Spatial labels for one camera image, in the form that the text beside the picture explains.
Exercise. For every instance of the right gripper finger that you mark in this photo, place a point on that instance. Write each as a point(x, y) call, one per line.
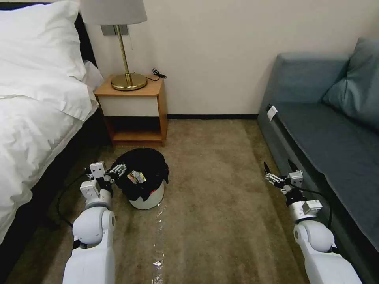
point(274, 178)
point(293, 170)

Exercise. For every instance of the brass lamp with grey shade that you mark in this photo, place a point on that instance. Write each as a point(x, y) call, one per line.
point(129, 81)

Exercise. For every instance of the shiny snack wrapper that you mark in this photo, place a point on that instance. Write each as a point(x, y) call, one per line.
point(136, 177)

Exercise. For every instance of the white sofa tag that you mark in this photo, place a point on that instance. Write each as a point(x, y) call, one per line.
point(271, 112)

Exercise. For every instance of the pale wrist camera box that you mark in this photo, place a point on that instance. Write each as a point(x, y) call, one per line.
point(296, 178)
point(97, 169)

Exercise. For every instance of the blue-grey fabric sofa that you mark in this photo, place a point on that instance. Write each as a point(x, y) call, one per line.
point(331, 153)

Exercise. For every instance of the small white pillow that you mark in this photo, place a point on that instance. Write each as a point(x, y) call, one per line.
point(93, 75)

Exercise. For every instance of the small crumpled foil scrap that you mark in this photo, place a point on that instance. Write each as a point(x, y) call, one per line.
point(156, 263)

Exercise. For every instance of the white round trash bin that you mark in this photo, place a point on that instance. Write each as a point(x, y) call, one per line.
point(148, 201)

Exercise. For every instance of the black skirting board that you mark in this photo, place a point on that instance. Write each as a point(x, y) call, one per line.
point(213, 116)

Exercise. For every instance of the black bin liner bag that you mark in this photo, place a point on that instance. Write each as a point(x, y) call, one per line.
point(148, 162)

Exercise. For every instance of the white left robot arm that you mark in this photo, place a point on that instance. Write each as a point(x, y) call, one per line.
point(88, 260)

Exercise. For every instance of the black bed frame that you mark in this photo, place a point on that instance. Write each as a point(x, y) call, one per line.
point(59, 177)

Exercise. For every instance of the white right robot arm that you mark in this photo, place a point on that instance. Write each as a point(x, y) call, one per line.
point(325, 266)

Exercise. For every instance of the teal sofa cushion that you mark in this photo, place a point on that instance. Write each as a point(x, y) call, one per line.
point(355, 91)

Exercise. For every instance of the black headboard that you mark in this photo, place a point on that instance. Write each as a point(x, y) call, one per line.
point(86, 41)

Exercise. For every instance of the large white pillow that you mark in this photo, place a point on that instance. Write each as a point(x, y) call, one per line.
point(35, 38)

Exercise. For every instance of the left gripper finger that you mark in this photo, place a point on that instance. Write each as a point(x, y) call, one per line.
point(113, 180)
point(119, 169)

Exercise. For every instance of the clear plastic film strip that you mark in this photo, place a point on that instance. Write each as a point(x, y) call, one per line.
point(159, 224)

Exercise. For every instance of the white duvet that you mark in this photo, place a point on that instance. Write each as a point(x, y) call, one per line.
point(35, 124)

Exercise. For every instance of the wooden nightstand with white drawer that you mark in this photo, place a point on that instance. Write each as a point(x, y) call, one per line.
point(130, 105)

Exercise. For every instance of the silver wall switch plate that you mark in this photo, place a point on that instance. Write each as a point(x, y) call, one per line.
point(108, 30)

